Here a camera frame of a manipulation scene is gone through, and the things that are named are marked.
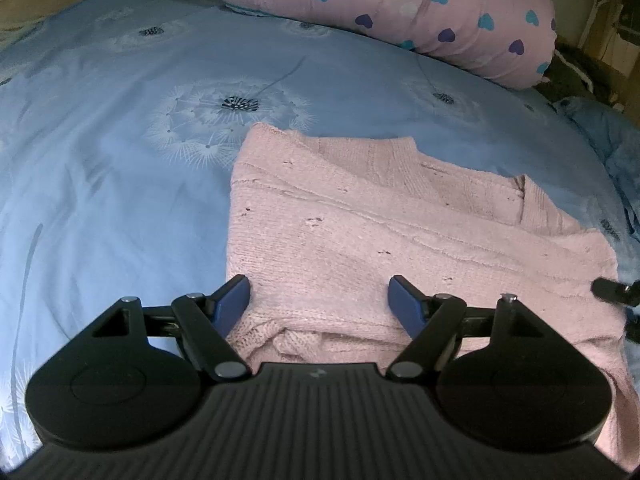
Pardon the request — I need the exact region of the black white-trimmed garment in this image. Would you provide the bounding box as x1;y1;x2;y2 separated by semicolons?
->
534;44;611;103

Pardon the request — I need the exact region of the blue dandelion pillow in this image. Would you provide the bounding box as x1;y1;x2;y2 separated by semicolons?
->
554;96;639;240

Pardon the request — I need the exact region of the pink knit cardigan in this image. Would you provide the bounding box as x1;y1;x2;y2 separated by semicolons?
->
227;124;639;469

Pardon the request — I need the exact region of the blue dandelion bed sheet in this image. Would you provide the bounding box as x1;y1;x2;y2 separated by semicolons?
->
1;0;639;471

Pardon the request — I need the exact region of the pink heart-print rolled quilt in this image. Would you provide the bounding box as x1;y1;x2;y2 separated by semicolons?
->
224;0;556;90

